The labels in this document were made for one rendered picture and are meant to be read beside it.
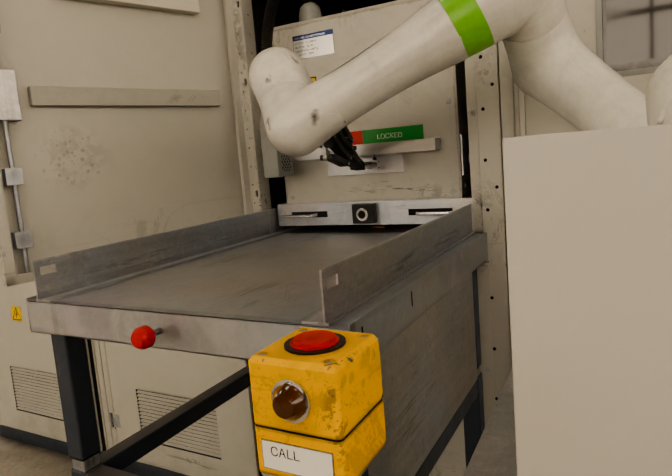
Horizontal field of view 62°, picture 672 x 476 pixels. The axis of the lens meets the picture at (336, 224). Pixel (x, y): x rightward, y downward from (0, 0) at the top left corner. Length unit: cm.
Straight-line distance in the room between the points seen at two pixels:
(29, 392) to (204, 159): 137
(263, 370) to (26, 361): 209
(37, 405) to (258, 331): 186
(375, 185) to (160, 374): 96
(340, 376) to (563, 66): 71
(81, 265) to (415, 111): 80
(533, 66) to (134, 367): 154
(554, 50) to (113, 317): 81
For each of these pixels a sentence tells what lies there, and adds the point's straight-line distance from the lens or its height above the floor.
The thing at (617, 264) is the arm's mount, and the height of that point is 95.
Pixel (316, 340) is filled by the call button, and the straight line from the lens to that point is 45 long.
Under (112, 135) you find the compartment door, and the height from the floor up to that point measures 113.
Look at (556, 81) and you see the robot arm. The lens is 99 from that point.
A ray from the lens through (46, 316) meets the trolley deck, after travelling 106.
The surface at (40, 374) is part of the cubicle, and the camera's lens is 245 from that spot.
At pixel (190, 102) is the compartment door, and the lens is 149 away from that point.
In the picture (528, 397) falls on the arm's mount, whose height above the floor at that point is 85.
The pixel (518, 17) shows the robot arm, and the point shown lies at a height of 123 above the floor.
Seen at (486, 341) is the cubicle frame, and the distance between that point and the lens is 135.
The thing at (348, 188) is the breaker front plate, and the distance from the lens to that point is 145.
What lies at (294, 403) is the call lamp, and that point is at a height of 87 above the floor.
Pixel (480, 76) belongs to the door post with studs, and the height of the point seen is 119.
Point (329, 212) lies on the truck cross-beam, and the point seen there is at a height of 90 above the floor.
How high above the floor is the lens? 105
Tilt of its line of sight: 7 degrees down
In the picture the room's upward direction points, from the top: 5 degrees counter-clockwise
